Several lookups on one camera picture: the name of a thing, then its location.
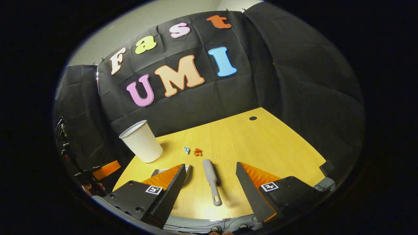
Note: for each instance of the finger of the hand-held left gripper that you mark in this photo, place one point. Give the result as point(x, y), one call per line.
point(107, 169)

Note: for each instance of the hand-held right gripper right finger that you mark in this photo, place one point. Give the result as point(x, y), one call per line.
point(251, 192)

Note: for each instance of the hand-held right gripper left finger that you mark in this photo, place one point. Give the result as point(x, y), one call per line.
point(169, 199)

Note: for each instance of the grey plastic dustpan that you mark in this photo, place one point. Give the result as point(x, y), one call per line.
point(158, 172)

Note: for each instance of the white ribbed garbage bin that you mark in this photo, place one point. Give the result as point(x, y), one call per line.
point(143, 143)

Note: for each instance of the small grey broom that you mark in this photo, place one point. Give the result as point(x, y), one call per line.
point(209, 171)

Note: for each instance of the orange paper trash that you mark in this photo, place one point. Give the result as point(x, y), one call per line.
point(198, 152)

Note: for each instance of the wooden desktop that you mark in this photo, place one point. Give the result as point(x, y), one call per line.
point(258, 143)

